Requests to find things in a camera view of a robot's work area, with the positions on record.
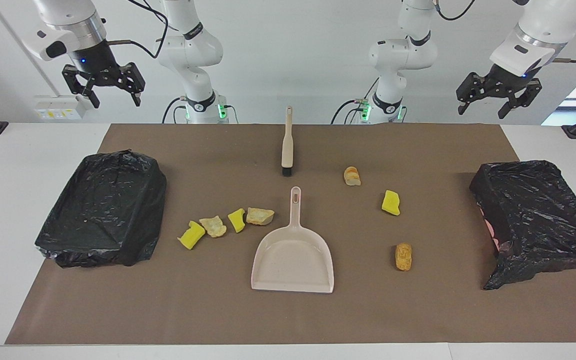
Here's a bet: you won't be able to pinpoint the small beige scrap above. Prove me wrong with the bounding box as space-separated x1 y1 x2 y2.
199 215 228 238

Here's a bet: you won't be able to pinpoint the large beige scrap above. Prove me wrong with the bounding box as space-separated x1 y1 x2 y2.
246 207 275 226

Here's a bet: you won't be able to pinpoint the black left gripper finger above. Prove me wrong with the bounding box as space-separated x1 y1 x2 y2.
498 80 542 120
456 73 491 115

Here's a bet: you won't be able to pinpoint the white wall outlet box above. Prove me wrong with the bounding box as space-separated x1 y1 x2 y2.
33 95 89 121

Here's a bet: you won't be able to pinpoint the beige plastic dustpan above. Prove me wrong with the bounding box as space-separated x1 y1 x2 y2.
251 186 335 294

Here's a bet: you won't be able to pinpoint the plain yellow sponge piece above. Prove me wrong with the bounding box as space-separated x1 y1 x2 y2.
381 189 401 217

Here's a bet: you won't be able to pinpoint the large yellow sponge piece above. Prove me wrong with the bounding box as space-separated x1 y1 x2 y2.
177 220 206 250

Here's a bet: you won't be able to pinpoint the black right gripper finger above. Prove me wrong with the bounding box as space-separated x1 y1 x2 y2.
118 62 146 107
63 65 100 109

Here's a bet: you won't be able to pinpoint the small yellow sponge dark edge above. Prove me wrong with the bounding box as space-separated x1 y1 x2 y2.
227 208 247 234

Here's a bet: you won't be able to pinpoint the beige hand brush black bristles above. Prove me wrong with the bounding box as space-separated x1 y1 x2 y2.
281 106 295 177

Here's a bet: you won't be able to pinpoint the brown bread roll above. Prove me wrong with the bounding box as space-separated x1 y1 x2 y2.
394 242 413 272

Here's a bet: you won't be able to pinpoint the brown table mat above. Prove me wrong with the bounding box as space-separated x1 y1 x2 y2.
5 123 576 345

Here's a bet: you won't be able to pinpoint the black bag lined pink bin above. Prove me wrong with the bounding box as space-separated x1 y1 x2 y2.
469 160 576 291

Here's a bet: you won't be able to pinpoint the black base cable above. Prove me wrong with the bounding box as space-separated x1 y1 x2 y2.
330 77 380 125
162 96 189 124

